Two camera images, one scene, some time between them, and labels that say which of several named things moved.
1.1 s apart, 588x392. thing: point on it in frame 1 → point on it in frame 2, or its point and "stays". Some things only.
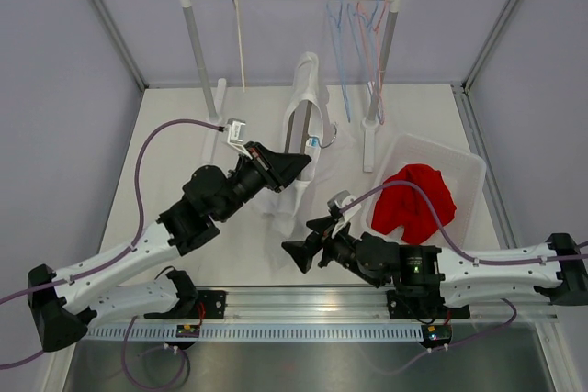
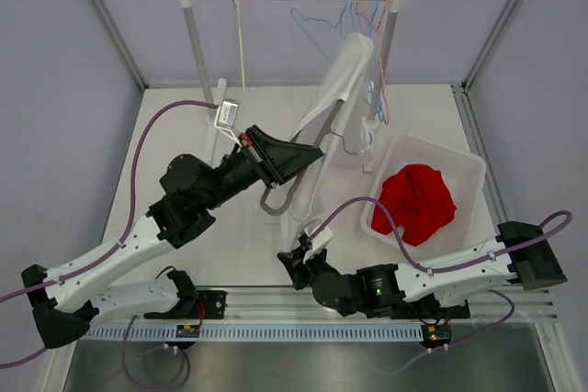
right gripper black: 303,251 → 296,267
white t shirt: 303,133 → 337,72
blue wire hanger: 335,26 → 319,18
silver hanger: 305,132 → 269,210
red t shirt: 401,204 stays
